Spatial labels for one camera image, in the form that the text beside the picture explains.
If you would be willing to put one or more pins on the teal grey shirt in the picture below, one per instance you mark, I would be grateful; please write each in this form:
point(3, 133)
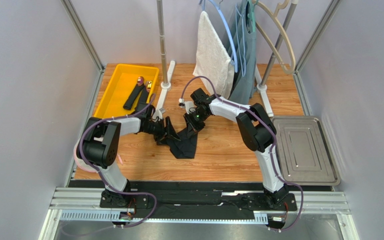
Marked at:
point(243, 87)

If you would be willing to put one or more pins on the blue clothes hanger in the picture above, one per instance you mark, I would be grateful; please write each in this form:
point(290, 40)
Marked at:
point(230, 45)

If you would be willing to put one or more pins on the black paper napkin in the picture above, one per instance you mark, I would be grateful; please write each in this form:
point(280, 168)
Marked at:
point(185, 148)

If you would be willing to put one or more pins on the white mesh bag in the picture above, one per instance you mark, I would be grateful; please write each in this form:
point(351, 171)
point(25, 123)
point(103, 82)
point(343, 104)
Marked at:
point(80, 162)

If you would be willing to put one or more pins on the green clothes hanger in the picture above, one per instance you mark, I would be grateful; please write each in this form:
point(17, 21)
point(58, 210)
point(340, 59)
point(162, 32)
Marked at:
point(251, 18)

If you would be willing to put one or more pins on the beige clothes hanger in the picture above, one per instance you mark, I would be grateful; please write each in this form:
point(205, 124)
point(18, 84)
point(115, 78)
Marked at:
point(282, 31)

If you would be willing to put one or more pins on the left white rack foot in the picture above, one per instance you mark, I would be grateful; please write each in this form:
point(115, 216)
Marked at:
point(166, 86)

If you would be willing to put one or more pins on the rolled black napkin left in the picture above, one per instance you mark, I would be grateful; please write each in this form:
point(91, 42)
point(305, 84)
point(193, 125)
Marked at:
point(140, 84)

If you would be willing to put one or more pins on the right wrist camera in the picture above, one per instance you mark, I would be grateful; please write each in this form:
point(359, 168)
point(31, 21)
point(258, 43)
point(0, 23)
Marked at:
point(188, 106)

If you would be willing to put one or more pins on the right rack pole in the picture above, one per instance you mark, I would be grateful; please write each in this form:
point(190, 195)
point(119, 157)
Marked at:
point(291, 10)

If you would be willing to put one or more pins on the light blue wire hanger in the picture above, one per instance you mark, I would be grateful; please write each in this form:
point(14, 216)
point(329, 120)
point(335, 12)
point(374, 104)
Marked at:
point(240, 35)

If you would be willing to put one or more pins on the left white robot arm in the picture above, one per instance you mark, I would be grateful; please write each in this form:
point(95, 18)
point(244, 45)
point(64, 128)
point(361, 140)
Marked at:
point(97, 149)

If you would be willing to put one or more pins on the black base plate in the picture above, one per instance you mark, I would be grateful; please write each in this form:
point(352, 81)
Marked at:
point(190, 200)

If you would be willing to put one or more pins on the left rack pole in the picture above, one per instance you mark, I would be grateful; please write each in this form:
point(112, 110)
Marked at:
point(160, 15)

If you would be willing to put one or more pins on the white towel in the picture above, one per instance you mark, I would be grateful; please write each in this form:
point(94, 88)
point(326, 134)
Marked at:
point(212, 59)

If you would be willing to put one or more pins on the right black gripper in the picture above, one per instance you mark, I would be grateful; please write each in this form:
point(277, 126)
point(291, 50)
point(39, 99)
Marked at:
point(192, 123)

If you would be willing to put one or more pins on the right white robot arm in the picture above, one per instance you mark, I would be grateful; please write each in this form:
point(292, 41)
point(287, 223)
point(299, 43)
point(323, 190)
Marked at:
point(257, 132)

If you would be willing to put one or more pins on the steel tray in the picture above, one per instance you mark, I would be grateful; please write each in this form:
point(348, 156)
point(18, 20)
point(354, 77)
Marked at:
point(303, 152)

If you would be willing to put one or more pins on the yellow plastic bin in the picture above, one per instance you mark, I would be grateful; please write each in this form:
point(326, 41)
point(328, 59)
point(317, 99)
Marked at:
point(120, 86)

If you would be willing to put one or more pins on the rolled black napkin right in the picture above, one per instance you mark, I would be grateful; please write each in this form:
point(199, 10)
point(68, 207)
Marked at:
point(142, 92)

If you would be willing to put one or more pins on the rack pole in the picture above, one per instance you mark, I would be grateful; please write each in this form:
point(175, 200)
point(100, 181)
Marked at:
point(291, 10)
point(160, 15)

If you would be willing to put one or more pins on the rolled black napkin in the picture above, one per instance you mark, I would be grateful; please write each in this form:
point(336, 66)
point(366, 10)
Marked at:
point(140, 84)
point(142, 92)

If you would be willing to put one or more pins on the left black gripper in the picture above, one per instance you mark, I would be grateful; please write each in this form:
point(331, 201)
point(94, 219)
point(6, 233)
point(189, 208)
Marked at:
point(170, 130)

